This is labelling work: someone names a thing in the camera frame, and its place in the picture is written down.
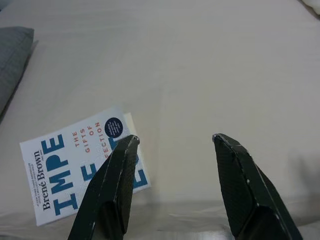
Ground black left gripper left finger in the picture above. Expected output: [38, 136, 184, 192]
[67, 134, 140, 240]

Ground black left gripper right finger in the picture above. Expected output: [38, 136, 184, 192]
[211, 133, 304, 240]

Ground white book blue letters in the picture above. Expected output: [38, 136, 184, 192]
[19, 105, 152, 227]

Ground grey pillow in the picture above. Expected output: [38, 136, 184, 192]
[0, 26, 35, 123]

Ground beige sheeted mattress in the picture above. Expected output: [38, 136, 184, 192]
[0, 0, 320, 240]

